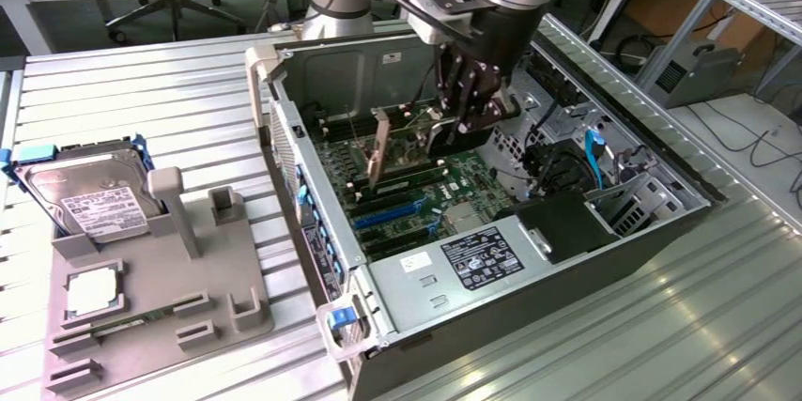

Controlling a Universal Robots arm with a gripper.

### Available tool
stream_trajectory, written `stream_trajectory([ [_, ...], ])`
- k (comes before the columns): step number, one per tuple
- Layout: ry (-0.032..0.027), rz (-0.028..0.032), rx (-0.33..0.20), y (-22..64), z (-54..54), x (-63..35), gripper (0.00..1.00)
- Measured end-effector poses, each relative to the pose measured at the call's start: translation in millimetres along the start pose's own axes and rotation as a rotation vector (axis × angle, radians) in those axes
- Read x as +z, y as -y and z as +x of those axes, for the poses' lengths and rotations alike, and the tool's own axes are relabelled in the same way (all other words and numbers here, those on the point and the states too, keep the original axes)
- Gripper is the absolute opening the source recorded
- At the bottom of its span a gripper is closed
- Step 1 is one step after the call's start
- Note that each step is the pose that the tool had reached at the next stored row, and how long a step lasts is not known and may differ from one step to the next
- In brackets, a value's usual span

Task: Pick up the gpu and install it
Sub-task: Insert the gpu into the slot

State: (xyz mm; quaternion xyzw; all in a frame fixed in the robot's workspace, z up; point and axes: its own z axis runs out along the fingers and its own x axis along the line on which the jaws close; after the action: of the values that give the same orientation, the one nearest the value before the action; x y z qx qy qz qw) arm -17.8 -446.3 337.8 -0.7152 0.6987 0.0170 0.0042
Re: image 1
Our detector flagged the grey computer tower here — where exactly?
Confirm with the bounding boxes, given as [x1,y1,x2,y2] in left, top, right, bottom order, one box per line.
[635,41,747,110]

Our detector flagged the black plastic air shroud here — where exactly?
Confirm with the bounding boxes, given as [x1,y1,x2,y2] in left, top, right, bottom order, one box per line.
[494,192,619,264]

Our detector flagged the silver CPU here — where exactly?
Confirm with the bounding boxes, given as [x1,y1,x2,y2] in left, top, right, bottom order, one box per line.
[65,271,127,317]

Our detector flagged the silver disk bay bracket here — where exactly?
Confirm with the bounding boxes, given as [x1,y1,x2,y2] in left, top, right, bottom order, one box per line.
[586,170,713,238]

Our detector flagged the silver disk bay cage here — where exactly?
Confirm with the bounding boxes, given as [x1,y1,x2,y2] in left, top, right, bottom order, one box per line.
[487,62,568,148]

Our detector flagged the grey parts rack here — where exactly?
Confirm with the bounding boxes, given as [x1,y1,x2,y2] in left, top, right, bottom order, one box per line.
[40,168,278,400]

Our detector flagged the blue disk caddy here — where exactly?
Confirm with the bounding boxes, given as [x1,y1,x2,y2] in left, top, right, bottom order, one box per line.
[0,134,157,186]

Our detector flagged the long blue expansion slot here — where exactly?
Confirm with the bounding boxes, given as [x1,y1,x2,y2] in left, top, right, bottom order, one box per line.
[354,201,422,231]

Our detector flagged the silver hard disk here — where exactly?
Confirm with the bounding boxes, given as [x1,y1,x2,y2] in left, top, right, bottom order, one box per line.
[24,147,155,245]

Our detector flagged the coiled black cable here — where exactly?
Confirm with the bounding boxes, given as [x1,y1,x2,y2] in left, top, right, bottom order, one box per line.
[615,33,653,69]

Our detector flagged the blue disk wire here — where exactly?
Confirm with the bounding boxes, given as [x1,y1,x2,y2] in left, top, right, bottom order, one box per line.
[582,128,607,193]

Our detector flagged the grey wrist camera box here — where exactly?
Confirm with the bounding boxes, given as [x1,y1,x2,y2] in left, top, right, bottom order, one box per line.
[404,0,498,44]

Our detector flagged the silver power supply with label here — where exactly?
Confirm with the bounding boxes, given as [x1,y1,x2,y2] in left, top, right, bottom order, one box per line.
[364,215,556,336]

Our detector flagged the green RAM stick in slot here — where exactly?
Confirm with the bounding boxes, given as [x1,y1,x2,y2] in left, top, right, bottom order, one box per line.
[366,168,442,199]

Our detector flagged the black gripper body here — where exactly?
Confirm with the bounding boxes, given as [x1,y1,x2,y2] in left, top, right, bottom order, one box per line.
[440,7,544,72]

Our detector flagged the black power wire bundle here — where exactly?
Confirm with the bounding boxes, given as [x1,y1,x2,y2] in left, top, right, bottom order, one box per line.
[523,140,596,198]

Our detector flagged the open black PC case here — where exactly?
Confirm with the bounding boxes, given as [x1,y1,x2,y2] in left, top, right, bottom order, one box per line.
[243,18,731,401]

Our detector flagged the silver chipset heat sink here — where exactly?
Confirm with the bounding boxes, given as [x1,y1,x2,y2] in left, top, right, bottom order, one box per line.
[443,206,494,228]

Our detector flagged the graphics card with metal bracket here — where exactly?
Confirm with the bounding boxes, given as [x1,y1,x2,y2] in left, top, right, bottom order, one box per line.
[364,104,494,189]

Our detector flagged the green motherboard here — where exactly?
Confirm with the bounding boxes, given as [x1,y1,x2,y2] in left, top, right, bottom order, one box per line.
[310,102,524,265]

